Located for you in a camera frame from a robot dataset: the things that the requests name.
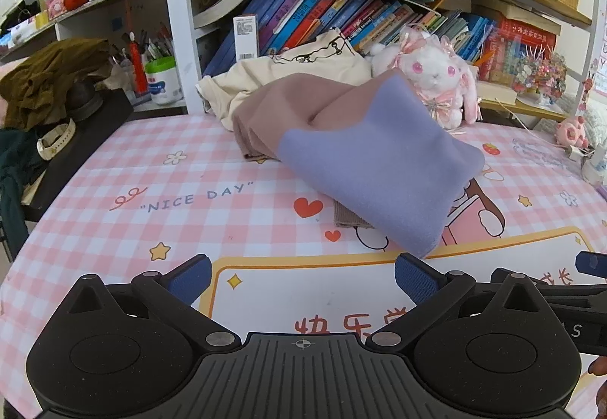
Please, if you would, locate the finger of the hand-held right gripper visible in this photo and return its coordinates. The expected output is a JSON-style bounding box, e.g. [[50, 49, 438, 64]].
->
[[575, 251, 607, 280], [491, 267, 607, 306]]

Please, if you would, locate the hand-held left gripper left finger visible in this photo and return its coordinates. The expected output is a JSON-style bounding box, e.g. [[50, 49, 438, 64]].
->
[[64, 254, 242, 350]]

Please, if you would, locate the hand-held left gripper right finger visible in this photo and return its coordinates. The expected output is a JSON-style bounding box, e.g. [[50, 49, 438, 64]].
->
[[364, 253, 546, 350]]

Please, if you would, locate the purple and pink sweater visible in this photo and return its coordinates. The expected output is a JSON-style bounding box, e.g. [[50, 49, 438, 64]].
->
[[231, 71, 485, 259]]

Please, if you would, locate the person's right hand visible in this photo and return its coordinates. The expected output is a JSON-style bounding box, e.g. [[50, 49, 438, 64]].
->
[[588, 355, 607, 406]]

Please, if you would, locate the pink checked cartoon table mat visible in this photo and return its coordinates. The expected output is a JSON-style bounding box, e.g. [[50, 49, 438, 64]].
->
[[0, 113, 607, 419]]

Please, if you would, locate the pink pig toy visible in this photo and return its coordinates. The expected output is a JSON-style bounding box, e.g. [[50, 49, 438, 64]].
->
[[555, 116, 591, 149]]

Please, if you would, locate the colourful bead flower ornament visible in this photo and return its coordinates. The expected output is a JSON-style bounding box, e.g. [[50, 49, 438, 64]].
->
[[514, 52, 567, 107]]

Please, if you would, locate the beige wristwatch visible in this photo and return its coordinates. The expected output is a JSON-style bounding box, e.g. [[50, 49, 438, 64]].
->
[[37, 119, 77, 161]]

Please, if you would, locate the thick beige book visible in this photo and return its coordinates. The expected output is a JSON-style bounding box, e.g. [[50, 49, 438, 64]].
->
[[474, 80, 517, 106]]

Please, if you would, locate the white jar with green lid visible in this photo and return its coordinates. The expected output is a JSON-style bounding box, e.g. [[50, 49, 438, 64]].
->
[[145, 58, 183, 105]]

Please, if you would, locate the dark green cloth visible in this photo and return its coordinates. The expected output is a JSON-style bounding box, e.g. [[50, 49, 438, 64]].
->
[[0, 127, 48, 259]]

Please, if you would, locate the white and pink bunny plush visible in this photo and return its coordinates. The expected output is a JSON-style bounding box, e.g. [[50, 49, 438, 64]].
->
[[370, 25, 482, 130]]

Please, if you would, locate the cream printed shirt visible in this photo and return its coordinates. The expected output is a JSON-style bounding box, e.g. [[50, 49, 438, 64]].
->
[[197, 28, 373, 133]]

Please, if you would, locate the red tassel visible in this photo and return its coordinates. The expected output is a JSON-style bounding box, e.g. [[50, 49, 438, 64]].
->
[[127, 33, 149, 95]]

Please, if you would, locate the stack of red books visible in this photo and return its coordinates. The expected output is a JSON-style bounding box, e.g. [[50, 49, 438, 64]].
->
[[479, 18, 558, 83]]

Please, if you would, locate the white and orange carton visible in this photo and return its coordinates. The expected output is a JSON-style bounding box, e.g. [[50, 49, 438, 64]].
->
[[232, 14, 259, 61]]

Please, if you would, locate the olive green cloth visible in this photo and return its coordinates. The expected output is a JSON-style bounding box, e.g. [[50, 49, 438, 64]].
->
[[0, 38, 115, 130]]

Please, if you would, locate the large beige book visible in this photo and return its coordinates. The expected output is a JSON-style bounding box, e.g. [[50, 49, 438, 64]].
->
[[474, 0, 563, 36]]

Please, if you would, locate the white bookshelf with wooden boards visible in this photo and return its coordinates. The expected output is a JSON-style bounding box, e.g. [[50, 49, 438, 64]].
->
[[0, 0, 607, 149]]

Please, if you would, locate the row of colourful books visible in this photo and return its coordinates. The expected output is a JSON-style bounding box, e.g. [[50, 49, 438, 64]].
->
[[204, 0, 498, 64]]

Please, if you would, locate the white charger with cables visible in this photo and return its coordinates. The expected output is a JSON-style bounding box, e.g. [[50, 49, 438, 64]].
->
[[566, 144, 607, 187]]

